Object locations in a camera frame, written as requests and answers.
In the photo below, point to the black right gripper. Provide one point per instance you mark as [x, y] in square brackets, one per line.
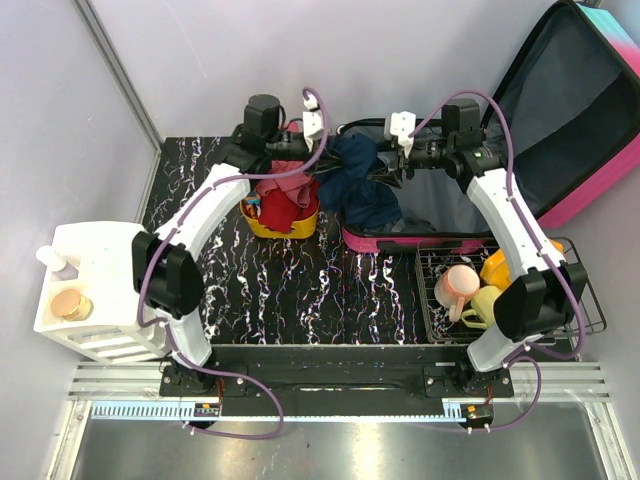
[387, 175]

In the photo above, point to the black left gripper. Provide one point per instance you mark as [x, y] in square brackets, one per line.
[306, 151]

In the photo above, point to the navy blue garment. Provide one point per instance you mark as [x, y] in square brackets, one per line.
[363, 203]

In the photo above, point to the pink ribbed garment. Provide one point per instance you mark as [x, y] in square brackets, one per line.
[294, 192]

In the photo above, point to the orange plastic basket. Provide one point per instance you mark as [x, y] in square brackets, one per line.
[256, 228]

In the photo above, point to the teal and pink kids suitcase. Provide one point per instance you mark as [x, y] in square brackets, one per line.
[568, 108]

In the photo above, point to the white cylindrical tube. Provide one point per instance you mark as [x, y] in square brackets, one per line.
[61, 268]

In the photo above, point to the gold lidded cosmetic jar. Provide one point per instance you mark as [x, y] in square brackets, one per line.
[71, 305]

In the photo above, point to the colourful patterned cloth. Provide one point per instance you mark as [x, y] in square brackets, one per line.
[250, 205]

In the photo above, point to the red garment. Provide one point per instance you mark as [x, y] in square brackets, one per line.
[286, 223]

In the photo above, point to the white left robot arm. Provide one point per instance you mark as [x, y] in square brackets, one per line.
[165, 272]

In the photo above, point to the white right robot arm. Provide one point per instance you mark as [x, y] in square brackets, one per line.
[540, 308]

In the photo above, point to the pink plastic cup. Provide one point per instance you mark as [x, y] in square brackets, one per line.
[455, 288]

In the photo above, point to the yellow-green plastic cup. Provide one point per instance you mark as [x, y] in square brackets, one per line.
[480, 314]

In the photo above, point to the white compartment organizer box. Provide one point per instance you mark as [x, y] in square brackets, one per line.
[102, 253]

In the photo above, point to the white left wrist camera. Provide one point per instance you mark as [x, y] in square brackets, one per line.
[313, 125]

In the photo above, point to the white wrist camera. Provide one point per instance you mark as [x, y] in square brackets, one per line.
[398, 130]
[313, 125]

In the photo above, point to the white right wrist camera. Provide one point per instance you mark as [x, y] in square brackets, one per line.
[398, 130]

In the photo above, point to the black wire dish rack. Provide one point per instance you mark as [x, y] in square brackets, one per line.
[432, 261]

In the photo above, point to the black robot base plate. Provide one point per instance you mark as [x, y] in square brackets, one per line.
[335, 370]

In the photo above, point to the aluminium slotted rail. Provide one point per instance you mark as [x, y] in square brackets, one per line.
[413, 395]

